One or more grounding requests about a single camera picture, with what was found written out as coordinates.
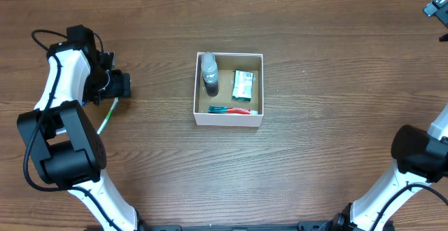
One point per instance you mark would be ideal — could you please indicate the green white toothbrush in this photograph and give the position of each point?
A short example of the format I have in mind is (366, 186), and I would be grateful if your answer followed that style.
(108, 115)

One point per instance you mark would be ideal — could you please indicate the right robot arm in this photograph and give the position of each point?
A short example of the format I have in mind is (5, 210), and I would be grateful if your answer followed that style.
(419, 159)

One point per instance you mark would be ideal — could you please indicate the purple soap dispenser bottle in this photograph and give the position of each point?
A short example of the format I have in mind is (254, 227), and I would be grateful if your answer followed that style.
(209, 69)

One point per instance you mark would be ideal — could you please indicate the green white soap pack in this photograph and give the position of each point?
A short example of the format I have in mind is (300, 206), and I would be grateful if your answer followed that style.
(243, 86)

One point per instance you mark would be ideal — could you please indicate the white cardboard box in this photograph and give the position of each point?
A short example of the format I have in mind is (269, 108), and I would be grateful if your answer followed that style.
(228, 63)

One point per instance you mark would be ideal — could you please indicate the red green toothpaste tube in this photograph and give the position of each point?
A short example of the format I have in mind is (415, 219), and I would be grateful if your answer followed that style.
(231, 110)

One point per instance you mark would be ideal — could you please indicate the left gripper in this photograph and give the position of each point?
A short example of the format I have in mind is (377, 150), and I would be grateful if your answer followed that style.
(120, 85)

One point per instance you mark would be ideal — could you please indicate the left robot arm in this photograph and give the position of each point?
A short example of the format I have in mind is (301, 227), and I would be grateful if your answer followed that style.
(64, 151)

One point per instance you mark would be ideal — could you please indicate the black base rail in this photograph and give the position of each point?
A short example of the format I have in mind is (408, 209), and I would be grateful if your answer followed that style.
(301, 226)

